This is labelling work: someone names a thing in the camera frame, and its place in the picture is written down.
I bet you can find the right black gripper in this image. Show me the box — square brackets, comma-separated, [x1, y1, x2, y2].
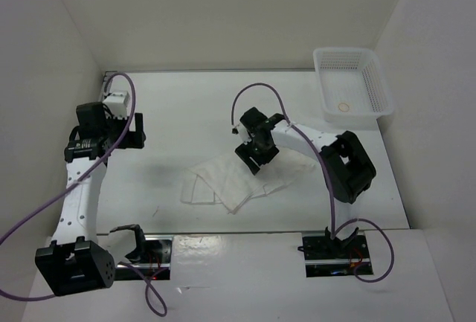
[235, 134, 280, 175]

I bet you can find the white pleated skirt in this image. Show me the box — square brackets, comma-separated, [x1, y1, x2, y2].
[180, 149, 316, 214]

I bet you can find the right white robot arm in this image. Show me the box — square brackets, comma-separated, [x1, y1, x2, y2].
[232, 107, 376, 257]

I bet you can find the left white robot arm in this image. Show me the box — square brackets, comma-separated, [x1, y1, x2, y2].
[35, 99, 148, 297]

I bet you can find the yellow rubber band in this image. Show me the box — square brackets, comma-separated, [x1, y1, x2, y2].
[338, 103, 350, 112]

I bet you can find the white plastic mesh basket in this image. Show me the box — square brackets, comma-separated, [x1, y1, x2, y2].
[313, 47, 394, 125]

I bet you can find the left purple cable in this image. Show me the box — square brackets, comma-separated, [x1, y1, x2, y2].
[0, 71, 168, 317]

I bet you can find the purple cable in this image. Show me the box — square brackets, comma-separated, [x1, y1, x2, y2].
[0, 71, 168, 317]
[230, 83, 395, 283]

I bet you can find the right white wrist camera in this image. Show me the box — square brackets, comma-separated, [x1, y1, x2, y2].
[232, 123, 252, 144]

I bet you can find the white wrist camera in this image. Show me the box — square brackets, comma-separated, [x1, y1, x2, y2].
[102, 91, 131, 120]
[232, 123, 252, 144]

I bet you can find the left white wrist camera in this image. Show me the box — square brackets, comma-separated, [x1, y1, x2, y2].
[102, 91, 131, 120]

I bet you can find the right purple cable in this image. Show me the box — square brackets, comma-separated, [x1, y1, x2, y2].
[230, 83, 395, 283]

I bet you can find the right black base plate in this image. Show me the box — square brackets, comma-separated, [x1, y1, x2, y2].
[297, 232, 373, 277]

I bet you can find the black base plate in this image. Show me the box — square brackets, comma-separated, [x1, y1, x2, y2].
[297, 232, 373, 277]
[97, 231, 173, 281]

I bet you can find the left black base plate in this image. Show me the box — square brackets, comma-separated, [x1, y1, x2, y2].
[97, 231, 173, 281]

